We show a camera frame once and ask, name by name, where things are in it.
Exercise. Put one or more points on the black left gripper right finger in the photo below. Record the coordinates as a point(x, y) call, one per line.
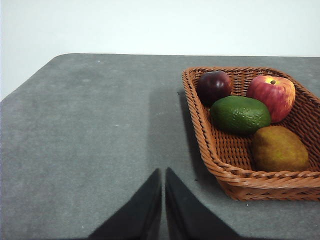
point(190, 215)

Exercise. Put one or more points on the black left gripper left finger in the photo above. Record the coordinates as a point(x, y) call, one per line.
point(135, 215)

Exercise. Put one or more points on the brown wicker basket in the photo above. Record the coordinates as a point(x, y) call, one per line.
point(235, 155)

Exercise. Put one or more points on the green avocado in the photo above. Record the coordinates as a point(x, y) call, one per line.
point(240, 115)

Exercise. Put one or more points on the dark red plum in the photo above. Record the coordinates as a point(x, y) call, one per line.
point(214, 86)

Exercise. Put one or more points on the red yellow apple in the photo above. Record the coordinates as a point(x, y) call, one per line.
point(272, 96)

